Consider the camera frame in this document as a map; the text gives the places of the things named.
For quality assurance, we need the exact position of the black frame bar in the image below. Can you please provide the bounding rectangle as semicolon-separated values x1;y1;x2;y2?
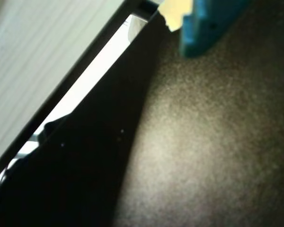
0;0;162;177

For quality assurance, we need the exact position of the white ribbed panel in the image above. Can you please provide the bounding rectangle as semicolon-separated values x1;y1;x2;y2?
0;0;127;166

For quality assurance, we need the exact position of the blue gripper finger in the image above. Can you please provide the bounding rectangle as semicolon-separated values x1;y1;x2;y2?
179;0;249;59

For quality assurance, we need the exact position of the pale yellow object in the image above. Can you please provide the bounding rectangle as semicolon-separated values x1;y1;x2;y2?
160;0;194;33

